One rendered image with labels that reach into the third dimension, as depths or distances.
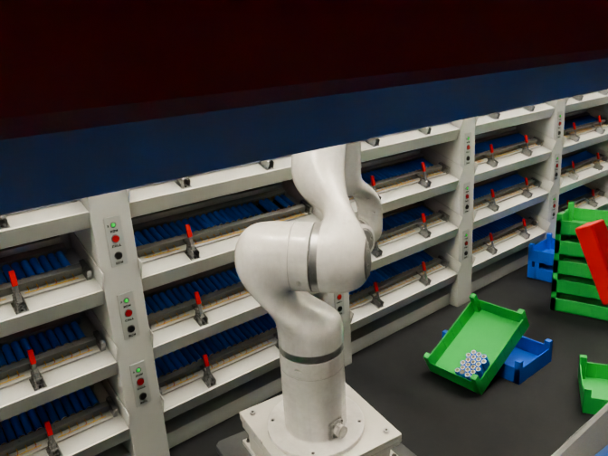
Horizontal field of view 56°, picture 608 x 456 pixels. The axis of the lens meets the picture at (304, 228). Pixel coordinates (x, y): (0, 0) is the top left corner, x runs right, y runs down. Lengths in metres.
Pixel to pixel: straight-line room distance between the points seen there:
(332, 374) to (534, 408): 0.96
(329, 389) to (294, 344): 0.11
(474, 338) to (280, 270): 1.21
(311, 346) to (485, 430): 0.88
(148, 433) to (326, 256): 0.90
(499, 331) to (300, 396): 1.10
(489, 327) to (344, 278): 1.19
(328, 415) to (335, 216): 0.38
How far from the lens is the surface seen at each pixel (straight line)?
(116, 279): 1.45
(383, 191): 2.01
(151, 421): 1.64
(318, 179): 0.98
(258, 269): 0.94
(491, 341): 2.02
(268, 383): 1.88
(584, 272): 2.41
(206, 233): 1.60
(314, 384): 1.04
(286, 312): 0.98
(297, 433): 1.13
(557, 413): 1.88
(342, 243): 0.91
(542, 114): 2.75
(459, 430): 1.76
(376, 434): 1.16
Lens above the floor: 1.06
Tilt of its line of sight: 17 degrees down
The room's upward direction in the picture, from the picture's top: 4 degrees counter-clockwise
